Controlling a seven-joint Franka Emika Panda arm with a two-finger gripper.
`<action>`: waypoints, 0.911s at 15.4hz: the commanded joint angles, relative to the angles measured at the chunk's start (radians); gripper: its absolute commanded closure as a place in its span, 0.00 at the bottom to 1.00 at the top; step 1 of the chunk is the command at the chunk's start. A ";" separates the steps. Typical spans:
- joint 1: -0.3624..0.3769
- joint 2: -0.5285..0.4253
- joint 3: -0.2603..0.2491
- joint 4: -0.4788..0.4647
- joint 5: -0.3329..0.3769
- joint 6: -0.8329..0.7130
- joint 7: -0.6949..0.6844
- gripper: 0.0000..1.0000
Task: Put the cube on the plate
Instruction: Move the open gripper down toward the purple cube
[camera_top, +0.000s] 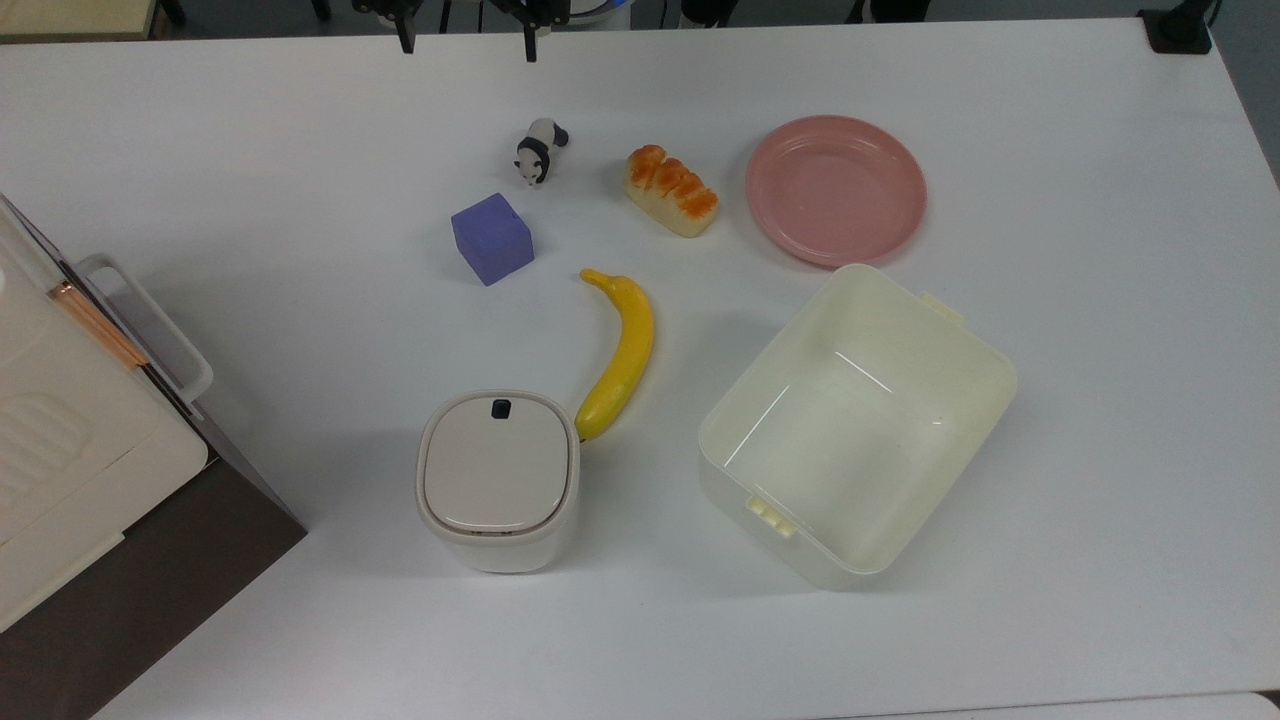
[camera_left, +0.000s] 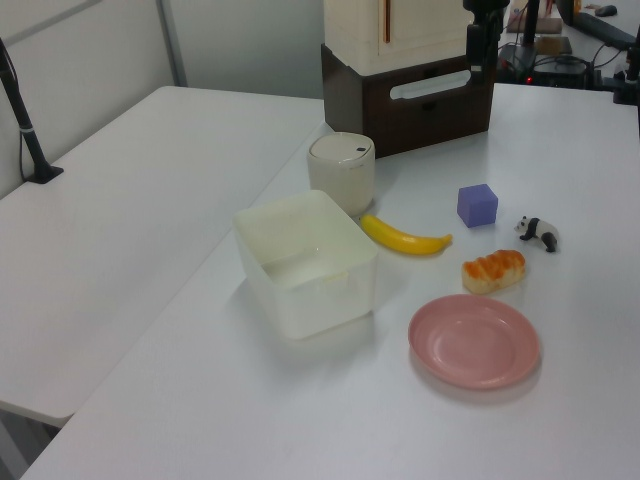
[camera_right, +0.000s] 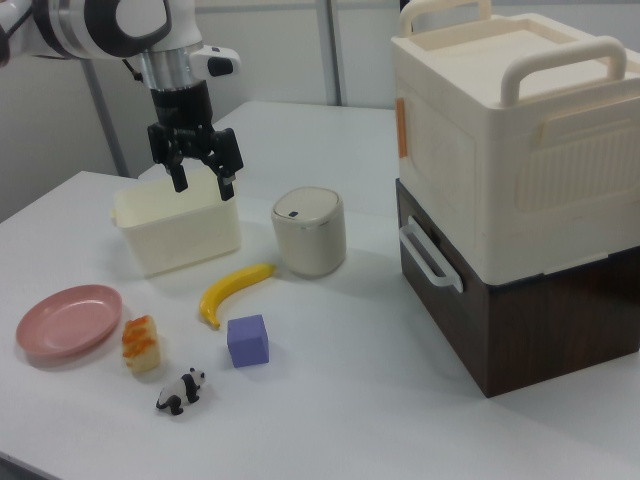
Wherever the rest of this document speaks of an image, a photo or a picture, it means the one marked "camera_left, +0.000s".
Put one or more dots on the black Franka gripper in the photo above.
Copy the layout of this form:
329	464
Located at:
485	7

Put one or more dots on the purple cube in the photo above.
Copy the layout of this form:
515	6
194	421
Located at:
476	206

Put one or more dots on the pink plate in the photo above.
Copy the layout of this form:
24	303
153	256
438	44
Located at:
474	345

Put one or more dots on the black monitor stand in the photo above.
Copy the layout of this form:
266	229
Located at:
530	25

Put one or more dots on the cream toy cabinet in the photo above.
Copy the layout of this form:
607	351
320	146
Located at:
415	30

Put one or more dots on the black electronics box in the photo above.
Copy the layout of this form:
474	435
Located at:
557	72

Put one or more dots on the brown drawer box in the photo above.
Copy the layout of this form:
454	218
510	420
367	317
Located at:
425	115

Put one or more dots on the black computer mouse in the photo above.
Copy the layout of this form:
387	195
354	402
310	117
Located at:
606	9

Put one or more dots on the panda toy figure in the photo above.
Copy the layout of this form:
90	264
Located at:
540	231

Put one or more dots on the small beige trash can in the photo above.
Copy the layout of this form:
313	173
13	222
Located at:
342	180

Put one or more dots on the yellow toy banana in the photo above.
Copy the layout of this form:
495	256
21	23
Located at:
400	240

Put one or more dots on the toy bread loaf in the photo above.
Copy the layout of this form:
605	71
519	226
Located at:
492	270

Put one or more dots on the white plastic bin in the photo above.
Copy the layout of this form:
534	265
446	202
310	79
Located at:
320	305

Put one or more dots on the black clamp mount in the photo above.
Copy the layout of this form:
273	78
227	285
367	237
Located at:
627	80

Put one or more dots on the black camera stand pole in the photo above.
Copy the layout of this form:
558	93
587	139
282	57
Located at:
25	130

